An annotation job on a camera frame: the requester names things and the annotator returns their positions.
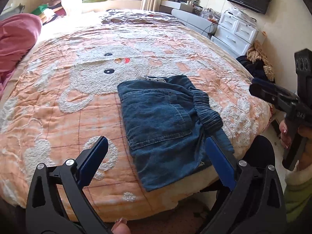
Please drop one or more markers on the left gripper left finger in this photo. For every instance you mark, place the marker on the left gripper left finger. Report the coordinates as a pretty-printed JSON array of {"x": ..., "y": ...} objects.
[{"x": 56, "y": 202}]

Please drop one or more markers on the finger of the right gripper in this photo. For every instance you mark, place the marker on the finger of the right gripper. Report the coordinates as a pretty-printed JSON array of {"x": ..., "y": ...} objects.
[{"x": 281, "y": 98}]

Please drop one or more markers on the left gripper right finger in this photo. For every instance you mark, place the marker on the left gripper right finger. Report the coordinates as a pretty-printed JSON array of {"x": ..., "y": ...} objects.
[{"x": 254, "y": 201}]

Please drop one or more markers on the blue denim lace-trimmed pants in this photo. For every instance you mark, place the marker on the blue denim lace-trimmed pants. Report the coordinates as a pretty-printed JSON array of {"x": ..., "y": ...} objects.
[{"x": 167, "y": 122}]

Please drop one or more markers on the right hand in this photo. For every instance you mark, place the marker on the right hand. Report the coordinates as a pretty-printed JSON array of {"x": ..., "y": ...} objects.
[{"x": 304, "y": 131}]

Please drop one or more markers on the left hand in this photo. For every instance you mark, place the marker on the left hand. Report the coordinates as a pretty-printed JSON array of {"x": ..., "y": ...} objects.
[{"x": 120, "y": 227}]

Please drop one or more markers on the black clothes pile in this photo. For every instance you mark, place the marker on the black clothes pile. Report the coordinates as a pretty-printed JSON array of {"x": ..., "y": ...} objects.
[{"x": 256, "y": 69}]

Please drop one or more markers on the green fleece right sleeve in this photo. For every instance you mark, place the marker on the green fleece right sleeve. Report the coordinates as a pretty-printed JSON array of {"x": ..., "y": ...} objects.
[{"x": 297, "y": 192}]

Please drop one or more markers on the black trouser leg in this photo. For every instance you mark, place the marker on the black trouser leg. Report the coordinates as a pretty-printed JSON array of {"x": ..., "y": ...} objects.
[{"x": 260, "y": 154}]

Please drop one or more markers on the tan knitted garment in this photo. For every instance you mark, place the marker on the tan knitted garment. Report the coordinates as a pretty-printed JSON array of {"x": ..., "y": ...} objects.
[{"x": 256, "y": 53}]

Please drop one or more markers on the white drawer cabinet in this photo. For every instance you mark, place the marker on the white drawer cabinet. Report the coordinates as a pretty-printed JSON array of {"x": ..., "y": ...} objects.
[{"x": 236, "y": 35}]

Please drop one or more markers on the orange white quilted bedspread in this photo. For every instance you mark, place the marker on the orange white quilted bedspread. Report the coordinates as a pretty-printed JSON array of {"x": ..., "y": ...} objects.
[{"x": 64, "y": 96}]

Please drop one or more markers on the white dressing table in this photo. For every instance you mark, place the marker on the white dressing table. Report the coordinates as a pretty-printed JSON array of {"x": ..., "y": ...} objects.
[{"x": 187, "y": 13}]

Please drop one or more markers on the pink blanket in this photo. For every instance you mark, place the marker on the pink blanket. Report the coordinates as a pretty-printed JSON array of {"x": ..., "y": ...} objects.
[{"x": 19, "y": 33}]

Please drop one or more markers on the clothes pile by window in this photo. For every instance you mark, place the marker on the clothes pile by window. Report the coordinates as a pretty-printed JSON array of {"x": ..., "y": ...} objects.
[{"x": 50, "y": 11}]

